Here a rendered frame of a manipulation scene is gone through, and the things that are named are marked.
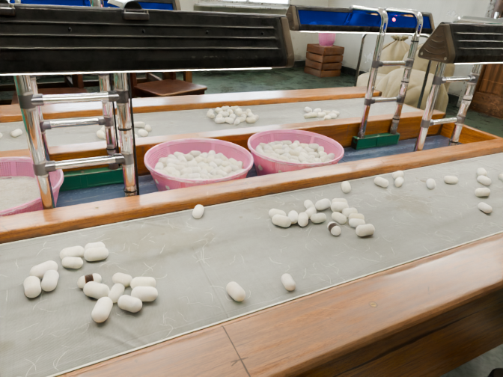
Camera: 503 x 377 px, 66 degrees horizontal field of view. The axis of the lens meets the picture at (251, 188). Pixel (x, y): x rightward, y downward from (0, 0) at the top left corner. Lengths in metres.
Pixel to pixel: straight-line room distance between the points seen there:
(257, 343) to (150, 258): 0.25
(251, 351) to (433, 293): 0.29
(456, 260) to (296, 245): 0.27
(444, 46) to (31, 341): 0.84
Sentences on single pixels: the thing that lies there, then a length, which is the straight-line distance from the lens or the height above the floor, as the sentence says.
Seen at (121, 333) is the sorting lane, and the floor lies 0.74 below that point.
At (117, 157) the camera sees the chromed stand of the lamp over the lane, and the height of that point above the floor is 0.85.
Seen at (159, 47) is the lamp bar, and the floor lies 1.07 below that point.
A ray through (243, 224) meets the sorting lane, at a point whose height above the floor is 0.74.
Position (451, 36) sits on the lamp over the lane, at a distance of 0.89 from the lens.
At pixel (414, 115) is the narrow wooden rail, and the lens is 1.59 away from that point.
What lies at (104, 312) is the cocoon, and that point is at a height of 0.76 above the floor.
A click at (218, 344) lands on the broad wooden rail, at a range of 0.50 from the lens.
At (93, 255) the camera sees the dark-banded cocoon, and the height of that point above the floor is 0.76.
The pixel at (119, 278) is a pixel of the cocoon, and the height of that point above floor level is 0.76.
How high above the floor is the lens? 1.14
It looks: 27 degrees down
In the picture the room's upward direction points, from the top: 4 degrees clockwise
